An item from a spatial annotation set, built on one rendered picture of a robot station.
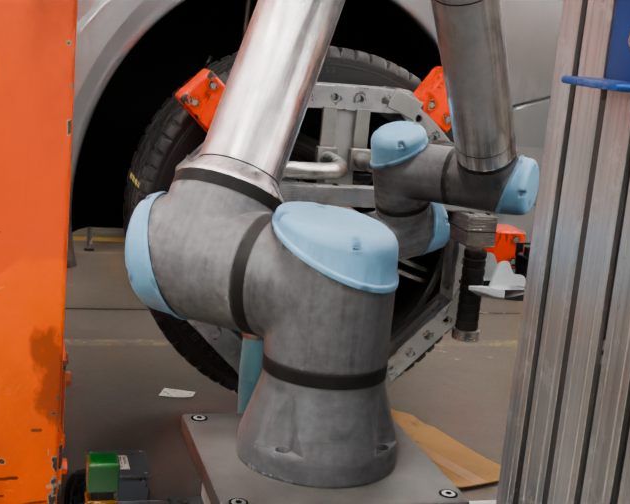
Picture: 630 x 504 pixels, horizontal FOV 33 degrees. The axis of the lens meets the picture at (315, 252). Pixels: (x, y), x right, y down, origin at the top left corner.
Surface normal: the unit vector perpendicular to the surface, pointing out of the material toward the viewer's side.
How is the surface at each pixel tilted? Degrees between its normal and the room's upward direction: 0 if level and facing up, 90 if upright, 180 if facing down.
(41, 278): 90
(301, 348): 90
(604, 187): 90
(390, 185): 114
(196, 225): 55
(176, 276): 95
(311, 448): 72
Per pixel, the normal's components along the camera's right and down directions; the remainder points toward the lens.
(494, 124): 0.32, 0.63
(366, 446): 0.58, -0.08
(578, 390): -0.96, -0.03
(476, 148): -0.36, 0.72
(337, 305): 0.09, 0.22
